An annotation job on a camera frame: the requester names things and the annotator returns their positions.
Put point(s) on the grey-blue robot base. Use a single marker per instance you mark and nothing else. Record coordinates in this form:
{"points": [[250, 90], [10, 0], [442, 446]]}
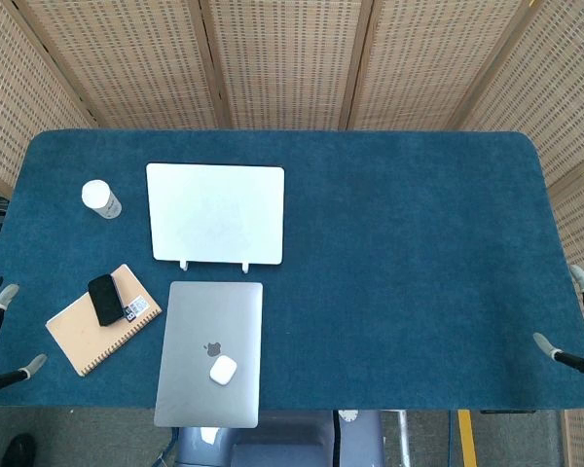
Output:
{"points": [[282, 440]]}

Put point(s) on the tan spiral notebook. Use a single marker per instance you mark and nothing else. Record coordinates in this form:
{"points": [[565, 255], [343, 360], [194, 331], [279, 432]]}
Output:
{"points": [[92, 335]]}

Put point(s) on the black whiteboard eraser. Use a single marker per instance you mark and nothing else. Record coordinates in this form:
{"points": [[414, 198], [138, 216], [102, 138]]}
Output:
{"points": [[106, 299]]}

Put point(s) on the white laptop stand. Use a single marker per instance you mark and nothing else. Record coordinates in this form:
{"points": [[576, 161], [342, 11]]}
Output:
{"points": [[215, 214]]}

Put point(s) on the black shoe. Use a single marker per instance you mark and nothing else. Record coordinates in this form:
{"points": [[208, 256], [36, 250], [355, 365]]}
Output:
{"points": [[17, 450]]}

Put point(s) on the yellow floor tape strip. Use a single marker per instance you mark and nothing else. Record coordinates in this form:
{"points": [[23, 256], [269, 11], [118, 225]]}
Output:
{"points": [[466, 438]]}

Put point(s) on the white plastic bottle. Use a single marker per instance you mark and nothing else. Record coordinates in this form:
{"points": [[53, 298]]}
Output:
{"points": [[100, 198]]}

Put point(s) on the silver closed laptop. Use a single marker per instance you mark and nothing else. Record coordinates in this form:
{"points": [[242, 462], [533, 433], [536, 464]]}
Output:
{"points": [[209, 350]]}

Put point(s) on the blue felt table mat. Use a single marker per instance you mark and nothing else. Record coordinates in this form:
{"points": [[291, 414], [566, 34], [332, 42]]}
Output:
{"points": [[370, 272]]}

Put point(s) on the white earbuds case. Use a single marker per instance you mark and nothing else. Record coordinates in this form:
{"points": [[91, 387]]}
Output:
{"points": [[222, 370]]}

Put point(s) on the woven bamboo folding screen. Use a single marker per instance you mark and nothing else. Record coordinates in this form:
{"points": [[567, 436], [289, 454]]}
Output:
{"points": [[292, 63]]}

